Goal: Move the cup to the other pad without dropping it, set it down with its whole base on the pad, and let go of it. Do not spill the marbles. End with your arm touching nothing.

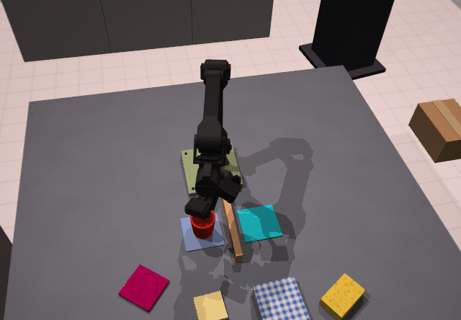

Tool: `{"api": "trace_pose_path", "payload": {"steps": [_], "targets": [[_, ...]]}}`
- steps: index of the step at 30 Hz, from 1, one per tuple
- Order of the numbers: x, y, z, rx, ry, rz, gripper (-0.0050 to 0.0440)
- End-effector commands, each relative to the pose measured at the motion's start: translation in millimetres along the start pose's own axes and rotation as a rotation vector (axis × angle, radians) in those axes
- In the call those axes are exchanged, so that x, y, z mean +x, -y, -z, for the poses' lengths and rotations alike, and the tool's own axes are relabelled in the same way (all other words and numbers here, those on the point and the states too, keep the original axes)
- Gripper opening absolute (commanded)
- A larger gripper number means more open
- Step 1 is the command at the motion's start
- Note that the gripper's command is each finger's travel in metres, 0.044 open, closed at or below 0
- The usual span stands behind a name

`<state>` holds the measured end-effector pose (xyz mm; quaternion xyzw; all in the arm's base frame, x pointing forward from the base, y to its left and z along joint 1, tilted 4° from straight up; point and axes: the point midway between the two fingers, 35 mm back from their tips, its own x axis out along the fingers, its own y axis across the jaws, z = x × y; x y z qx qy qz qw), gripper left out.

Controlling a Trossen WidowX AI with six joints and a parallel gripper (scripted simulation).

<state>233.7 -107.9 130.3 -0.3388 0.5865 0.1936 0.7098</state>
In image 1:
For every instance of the yellow sponge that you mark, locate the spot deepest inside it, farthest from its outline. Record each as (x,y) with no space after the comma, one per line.
(341,297)

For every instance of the red cup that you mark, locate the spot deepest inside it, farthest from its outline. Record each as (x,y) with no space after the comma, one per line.
(206,229)

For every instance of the blue and white checkered towel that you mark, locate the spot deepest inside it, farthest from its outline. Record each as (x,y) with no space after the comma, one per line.
(280,300)

